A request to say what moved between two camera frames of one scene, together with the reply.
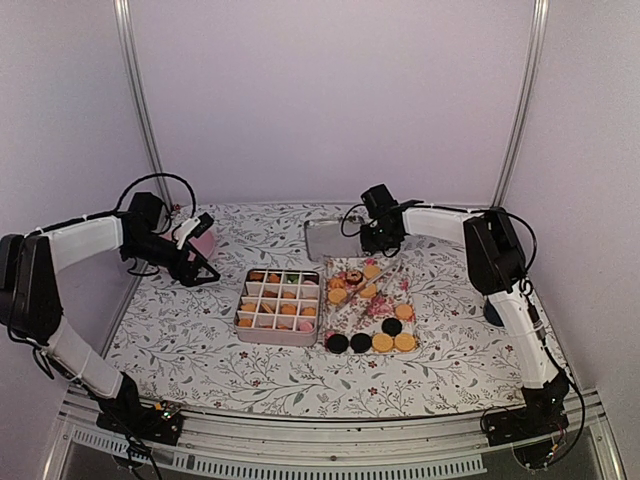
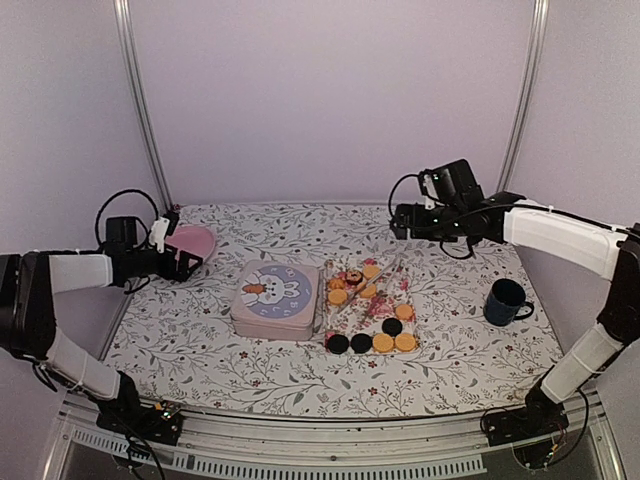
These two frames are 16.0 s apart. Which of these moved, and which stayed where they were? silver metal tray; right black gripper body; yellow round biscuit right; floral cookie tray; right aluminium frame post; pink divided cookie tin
Moved: silver metal tray; right black gripper body
Stayed: yellow round biscuit right; right aluminium frame post; pink divided cookie tin; floral cookie tray
